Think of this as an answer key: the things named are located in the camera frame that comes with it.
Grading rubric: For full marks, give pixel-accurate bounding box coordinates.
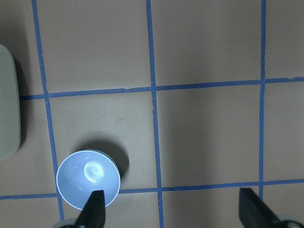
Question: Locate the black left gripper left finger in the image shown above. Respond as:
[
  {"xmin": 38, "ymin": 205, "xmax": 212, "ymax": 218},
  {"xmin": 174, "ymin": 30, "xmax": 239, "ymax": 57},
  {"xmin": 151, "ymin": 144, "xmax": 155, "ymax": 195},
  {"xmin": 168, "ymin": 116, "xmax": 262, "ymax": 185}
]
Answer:
[{"xmin": 74, "ymin": 190, "xmax": 105, "ymax": 228}]

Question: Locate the silver toaster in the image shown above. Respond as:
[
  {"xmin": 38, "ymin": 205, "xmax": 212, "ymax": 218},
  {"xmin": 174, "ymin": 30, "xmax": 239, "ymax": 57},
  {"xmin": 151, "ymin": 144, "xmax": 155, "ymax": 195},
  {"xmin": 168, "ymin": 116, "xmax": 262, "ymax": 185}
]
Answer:
[{"xmin": 0, "ymin": 45, "xmax": 21, "ymax": 161}]

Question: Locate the blue bowl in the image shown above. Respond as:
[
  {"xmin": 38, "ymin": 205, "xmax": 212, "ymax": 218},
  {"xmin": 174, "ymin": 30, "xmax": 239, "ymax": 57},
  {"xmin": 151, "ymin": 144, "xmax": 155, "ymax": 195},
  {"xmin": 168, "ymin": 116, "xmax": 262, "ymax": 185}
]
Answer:
[{"xmin": 56, "ymin": 150, "xmax": 121, "ymax": 210}]

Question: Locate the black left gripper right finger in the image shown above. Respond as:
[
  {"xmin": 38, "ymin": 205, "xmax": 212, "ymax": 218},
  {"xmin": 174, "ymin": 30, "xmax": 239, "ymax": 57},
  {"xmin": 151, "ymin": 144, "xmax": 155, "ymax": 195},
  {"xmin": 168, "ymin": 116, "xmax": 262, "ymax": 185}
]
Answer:
[{"xmin": 238, "ymin": 188, "xmax": 285, "ymax": 228}]

